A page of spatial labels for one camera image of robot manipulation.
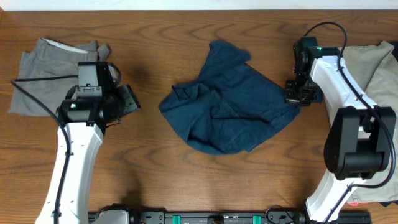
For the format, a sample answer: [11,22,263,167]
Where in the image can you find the dark blue shorts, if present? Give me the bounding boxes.
[159,40,300,155]

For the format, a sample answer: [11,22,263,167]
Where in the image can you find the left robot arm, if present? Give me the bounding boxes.
[36,62,141,223]

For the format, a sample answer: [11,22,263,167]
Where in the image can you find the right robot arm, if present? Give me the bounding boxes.
[285,36,396,223]

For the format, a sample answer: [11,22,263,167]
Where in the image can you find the beige garment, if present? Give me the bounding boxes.
[343,41,397,205]

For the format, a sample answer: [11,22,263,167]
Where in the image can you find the folded grey trousers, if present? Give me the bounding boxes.
[18,38,111,113]

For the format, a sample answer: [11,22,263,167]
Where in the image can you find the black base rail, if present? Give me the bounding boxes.
[88,203,373,224]

